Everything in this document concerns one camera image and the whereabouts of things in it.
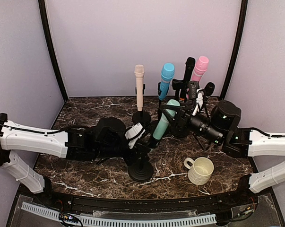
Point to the tall black microphone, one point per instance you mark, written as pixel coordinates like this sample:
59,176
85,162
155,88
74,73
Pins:
189,67

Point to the black stand of blue microphone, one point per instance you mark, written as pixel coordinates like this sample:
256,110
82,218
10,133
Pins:
163,88

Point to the cream ribbed mug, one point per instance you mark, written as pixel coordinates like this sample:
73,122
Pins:
199,170

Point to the mint green microphone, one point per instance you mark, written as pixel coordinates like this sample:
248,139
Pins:
163,122

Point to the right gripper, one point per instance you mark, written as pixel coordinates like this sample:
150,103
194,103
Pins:
183,116

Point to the small black microphone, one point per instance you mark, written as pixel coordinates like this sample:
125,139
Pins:
209,89

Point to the black corner post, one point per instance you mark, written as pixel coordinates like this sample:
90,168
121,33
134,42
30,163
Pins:
236,47
51,50

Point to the blue microphone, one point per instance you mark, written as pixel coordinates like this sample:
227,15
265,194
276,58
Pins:
167,74

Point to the black stand of green microphone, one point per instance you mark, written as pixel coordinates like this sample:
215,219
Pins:
141,170

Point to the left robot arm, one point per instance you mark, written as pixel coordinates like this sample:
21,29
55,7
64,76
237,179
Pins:
109,138

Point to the black front rail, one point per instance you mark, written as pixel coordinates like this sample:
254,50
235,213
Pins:
211,203

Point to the pink microphone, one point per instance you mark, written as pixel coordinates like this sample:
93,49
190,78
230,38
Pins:
201,66

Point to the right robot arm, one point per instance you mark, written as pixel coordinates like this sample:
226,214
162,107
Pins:
222,129

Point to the black right corner post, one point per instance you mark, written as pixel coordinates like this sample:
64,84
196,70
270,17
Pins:
236,47

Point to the black left corner post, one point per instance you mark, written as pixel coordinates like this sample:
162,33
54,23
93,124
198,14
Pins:
51,50

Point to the black stand of tall microphone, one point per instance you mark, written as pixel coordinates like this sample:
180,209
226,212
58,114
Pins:
176,85

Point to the beige microphone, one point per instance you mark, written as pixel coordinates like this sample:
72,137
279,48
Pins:
139,74

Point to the black stand of beige microphone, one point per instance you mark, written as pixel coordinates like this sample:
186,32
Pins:
142,117

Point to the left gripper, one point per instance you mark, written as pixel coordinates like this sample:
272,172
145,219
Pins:
137,153

